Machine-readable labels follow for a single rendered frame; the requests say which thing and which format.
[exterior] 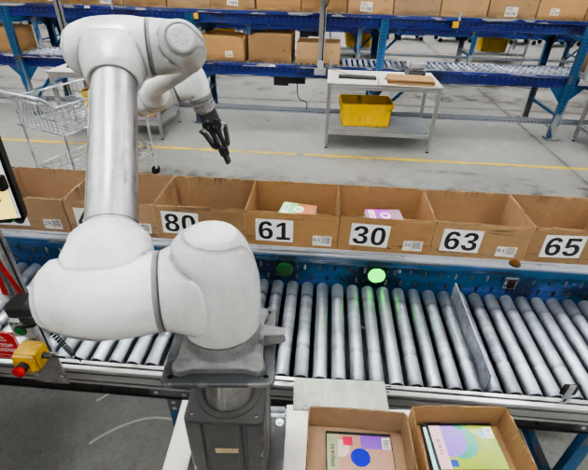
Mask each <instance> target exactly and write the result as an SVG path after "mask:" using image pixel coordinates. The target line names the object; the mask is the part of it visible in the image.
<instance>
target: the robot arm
mask: <svg viewBox="0 0 588 470"><path fill-rule="evenodd" d="M61 50H62V54H63V58H64V60H65V62H66V64H67V65H68V66H69V68H70V69H71V70H72V71H73V72H75V73H76V74H78V75H79V76H82V77H84V78H85V80H86V82H87V83H88V85H89V86H90V88H89V108H88V128H87V137H88V140H87V159H86V180H85V200H84V219H83V223H82V224H80V225H79V226H78V227H76V228H75V229H74V230H73V231H72V232H71V233H70V234H69V235H68V236H67V239H66V243H65V245H64V247H63V249H62V251H61V252H60V255H59V258H57V259H51V260H49V261H48V262H47V263H46V264H45V265H44V266H43V267H42V268H41V269H40V270H39V271H38V272H37V274H36V275H35V278H34V280H33V282H32V284H31V286H30V291H29V304H30V310H31V313H32V315H33V318H34V320H35V322H36V323H37V324H38V326H40V327H41V328H43V329H45V330H47V331H49V332H51V333H54V334H57V335H60V336H64V337H68V338H70V339H79V340H86V341H106V340H117V339H132V338H138V337H143V336H148V335H152V334H156V333H161V332H170V333H176V334H180V335H184V338H183V340H182V344H181V347H180V350H179V354H178V356H177V357H176V359H175V360H174V362H173V364H172V371H173V374H174V375H175V376H178V377H182V376H186V375H189V374H247V375H251V376H255V377H258V376H261V375H263V374H264V373H265V371H266V364H265V361H264V358H263V349H264V346H267V345H272V344H277V343H282V342H285V341H286V337H285V334H286V330H285V329H284V328H283V327H278V326H273V325H266V323H267V321H268V319H269V313H268V312H267V311H266V310H264V309H261V308H260V281H259V269H258V266H257V263H256V260H255V258H254V255H253V253H252V250H251V248H250V246H249V244H248V242H247V240H246V238H245V237H244V235H243V234H242V233H241V232H240V231H239V230H238V229H237V228H236V227H234V226H233V225H231V224H228V223H226V222H222V221H213V220H212V221H203V222H199V223H197V224H194V225H192V226H190V227H187V228H185V229H183V230H182V231H181V232H180V233H179V234H178V235H177V236H176V237H175V238H174V239H173V241H172V244H171V246H168V247H166V248H164V249H162V250H157V251H154V247H153V244H152V240H151V237H150V236H149V234H148V233H147V232H146V231H145V230H144V229H143V228H142V227H140V226H139V207H138V113H139V114H142V115H150V114H154V113H157V112H160V111H162V110H164V109H167V108H169V107H171V106H173V105H175V104H177V103H179V102H182V101H186V100H189V102H190V104H191V106H192V108H193V111H194V113H195V114H198V117H199V119H200V121H201V122H202V128H201V129H200V130H199V133H200V134H201V135H203V137H204V138H205V140H206V141H207V142H208V144H209V145H210V146H211V147H212V148H213V149H214V150H218V152H219V154H220V156H221V157H223V158H224V160H225V162H226V164H230V163H231V158H230V156H229V154H230V151H229V149H228V146H229V145H230V144H231V142H230V136H229V131H228V125H229V123H228V122H226V123H225V122H222V121H221V119H220V118H219V117H218V113H217V110H216V108H215V106H216V103H215V101H214V99H213V96H212V93H211V91H210V89H209V83H208V80H207V77H206V75H205V73H204V71H203V69H202V67H203V65H204V63H205V60H206V54H207V51H206V45H205V42H204V39H203V36H202V34H201V33H200V31H199V30H198V29H197V28H196V27H195V26H194V25H193V24H191V23H190V22H188V21H185V20H181V19H161V18H148V17H136V16H131V15H101V16H90V17H86V18H83V19H80V20H77V21H73V22H71V23H69V24H68V25H66V26H65V28H64V29H63V31H62V34H61ZM147 76H156V77H154V78H151V79H148V80H146V77H147ZM145 80H146V81H145ZM144 81H145V82H144ZM221 125H222V128H223V131H224V136H225V139H224V137H223V135H222V132H221V129H220V128H221ZM207 131H208V132H209V133H210V135H211V136H212V138H213V139H212V138H211V137H210V135H209V134H208V133H207ZM218 139H219V140H218ZM219 141H220V142H219Z"/></svg>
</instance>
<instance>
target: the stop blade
mask: <svg viewBox="0 0 588 470"><path fill-rule="evenodd" d="M451 301H452V304H453V306H454V309H455V314H456V317H457V320H458V322H459V324H460V327H461V330H462V333H463V336H464V339H465V341H466V343H467V346H468V349H469V354H470V357H471V359H472V362H473V364H474V367H475V370H476V373H477V375H478V378H479V381H480V384H481V386H482V389H483V392H484V391H485V388H486V386H487V384H488V382H489V381H490V378H491V376H492V373H491V370H490V367H489V365H488V363H487V361H486V358H485V355H484V353H483V349H482V346H481V344H480V341H479V339H478V337H477V334H476V332H475V329H474V327H473V324H472V321H471V320H470V317H469V313H468V310H467V308H466V305H465V303H464V300H463V298H462V296H461V293H460V291H459V288H458V286H457V283H455V286H454V289H453V292H452V295H451Z"/></svg>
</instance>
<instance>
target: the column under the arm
mask: <svg viewBox="0 0 588 470"><path fill-rule="evenodd" d="M184 423H185V427H186V431H187V436H188V441H189V448H190V452H191V454H190V458H189V465H188V469H187V470H283V467H284V450H285V433H286V418H285V417H271V387H269V388H252V394H251V396H250V398H249V400H248V401H247V403H246V404H245V405H244V406H242V407H241V408H238V409H236V410H234V411H219V410H216V409H214V408H212V407H211V406H210V405H209V404H208V402H207V400H206V396H205V389H204V388H191V391H190V394H189V400H188V403H187V406H186V410H185V414H184Z"/></svg>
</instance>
